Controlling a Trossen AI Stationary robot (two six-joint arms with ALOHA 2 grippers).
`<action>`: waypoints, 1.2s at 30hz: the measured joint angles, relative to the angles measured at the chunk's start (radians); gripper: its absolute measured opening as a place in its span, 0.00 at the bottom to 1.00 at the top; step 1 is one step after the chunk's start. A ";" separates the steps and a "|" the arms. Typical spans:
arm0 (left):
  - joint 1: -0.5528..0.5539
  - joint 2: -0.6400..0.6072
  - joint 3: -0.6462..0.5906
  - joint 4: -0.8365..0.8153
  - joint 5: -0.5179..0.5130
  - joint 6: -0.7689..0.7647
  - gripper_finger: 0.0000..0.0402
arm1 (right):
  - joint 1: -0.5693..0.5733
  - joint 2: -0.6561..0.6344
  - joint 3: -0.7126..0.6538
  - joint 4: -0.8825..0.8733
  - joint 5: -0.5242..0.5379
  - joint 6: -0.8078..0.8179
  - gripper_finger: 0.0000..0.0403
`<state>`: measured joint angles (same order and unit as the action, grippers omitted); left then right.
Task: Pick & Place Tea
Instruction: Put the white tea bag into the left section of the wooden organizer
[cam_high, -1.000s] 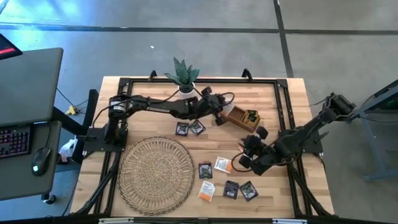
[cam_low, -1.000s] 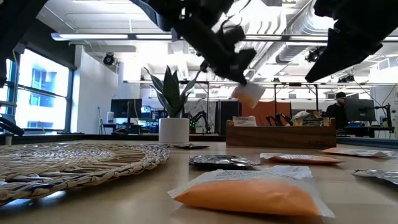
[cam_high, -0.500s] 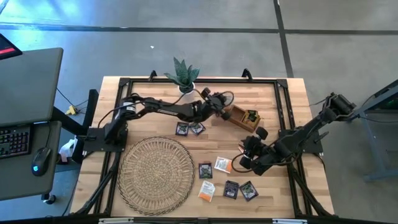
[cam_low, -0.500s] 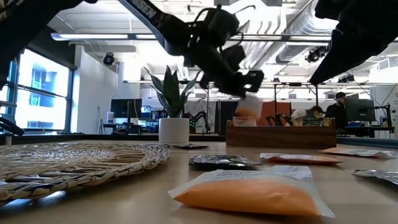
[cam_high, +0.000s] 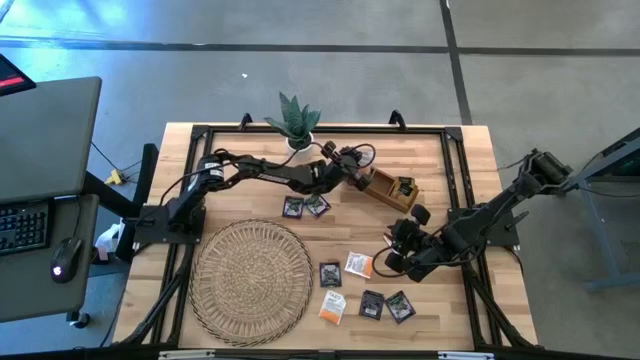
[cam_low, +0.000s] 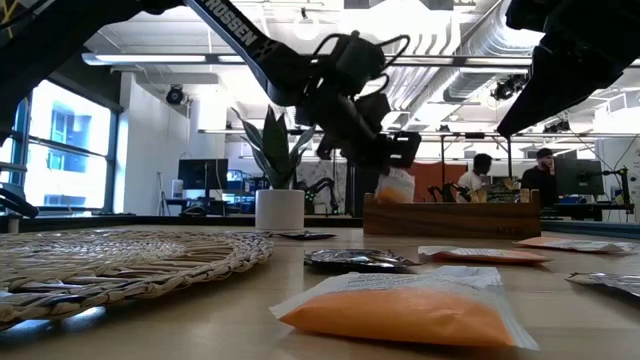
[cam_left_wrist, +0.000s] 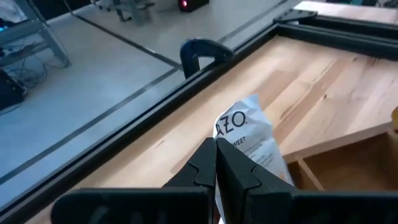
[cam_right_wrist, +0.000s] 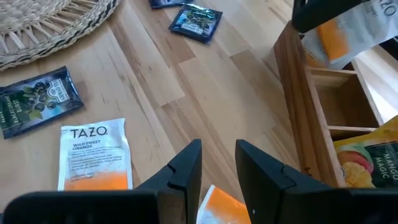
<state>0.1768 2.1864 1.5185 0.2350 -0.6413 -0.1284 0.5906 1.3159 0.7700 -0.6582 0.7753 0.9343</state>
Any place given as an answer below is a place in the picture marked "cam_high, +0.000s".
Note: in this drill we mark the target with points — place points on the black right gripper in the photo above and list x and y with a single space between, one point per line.
412 235

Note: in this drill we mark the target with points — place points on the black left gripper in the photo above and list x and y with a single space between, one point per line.
345 167

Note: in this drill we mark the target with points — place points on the wooden tea box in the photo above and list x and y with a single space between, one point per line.
385 189

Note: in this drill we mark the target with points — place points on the dark green tea packet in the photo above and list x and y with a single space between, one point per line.
405 182
317 205
400 306
293 206
411 191
371 304
330 274

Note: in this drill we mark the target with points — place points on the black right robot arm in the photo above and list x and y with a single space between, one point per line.
490 210

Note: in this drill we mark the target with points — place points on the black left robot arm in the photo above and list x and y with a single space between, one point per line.
290 177

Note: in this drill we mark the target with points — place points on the snake plant in white pot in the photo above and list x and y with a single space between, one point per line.
297 122

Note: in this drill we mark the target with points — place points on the white light strip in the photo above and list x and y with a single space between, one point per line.
185 354
465 356

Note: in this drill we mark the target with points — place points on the round woven placemat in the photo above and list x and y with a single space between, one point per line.
250 282

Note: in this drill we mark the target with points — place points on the grey metal stand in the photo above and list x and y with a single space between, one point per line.
594 225

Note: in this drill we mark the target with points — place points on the black desk leg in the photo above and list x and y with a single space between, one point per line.
150 170

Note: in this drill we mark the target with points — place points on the yellow plug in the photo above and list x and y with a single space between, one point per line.
116 177

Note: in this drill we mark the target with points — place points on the black computer mouse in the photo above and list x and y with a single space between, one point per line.
65 260

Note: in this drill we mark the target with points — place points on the grey raised desk shelf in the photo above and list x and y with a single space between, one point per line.
45 140

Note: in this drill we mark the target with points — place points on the black caster wheel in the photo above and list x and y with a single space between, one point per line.
80 320

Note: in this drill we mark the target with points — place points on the black keyboard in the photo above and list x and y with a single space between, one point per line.
22 227

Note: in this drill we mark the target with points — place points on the grey desk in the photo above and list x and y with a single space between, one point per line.
30 290

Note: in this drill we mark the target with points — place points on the black monitor with red stripe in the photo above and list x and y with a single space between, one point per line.
12 75

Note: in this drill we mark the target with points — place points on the black metal table frame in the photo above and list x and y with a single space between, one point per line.
350 130

